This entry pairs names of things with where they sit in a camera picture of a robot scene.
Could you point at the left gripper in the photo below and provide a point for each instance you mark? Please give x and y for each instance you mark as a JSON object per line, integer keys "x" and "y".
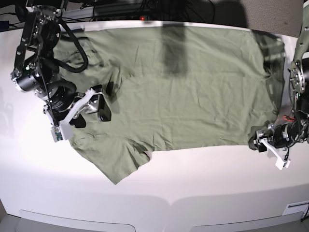
{"x": 277, "y": 139}

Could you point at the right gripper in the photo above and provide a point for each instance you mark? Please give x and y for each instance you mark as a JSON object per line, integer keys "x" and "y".
{"x": 67, "y": 108}

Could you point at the sage green T-shirt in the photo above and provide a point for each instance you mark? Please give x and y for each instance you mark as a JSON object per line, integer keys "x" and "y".
{"x": 175, "y": 87}

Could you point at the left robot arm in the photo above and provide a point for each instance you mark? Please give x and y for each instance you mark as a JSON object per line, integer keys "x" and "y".
{"x": 298, "y": 85}

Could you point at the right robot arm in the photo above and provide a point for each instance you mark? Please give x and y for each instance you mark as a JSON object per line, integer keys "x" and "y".
{"x": 37, "y": 70}

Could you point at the white label sticker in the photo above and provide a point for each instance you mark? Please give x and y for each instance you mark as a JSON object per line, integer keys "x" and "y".
{"x": 296, "y": 208}

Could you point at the black power strip red light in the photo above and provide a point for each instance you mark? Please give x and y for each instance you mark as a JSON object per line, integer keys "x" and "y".
{"x": 110, "y": 14}

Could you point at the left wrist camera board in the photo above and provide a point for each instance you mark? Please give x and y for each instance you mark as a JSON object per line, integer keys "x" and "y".
{"x": 280, "y": 163}

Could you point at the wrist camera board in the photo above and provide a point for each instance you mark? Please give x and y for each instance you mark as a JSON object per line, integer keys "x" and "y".
{"x": 61, "y": 132}
{"x": 280, "y": 163}

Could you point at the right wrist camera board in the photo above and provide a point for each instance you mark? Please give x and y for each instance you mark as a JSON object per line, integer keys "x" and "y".
{"x": 61, "y": 132}

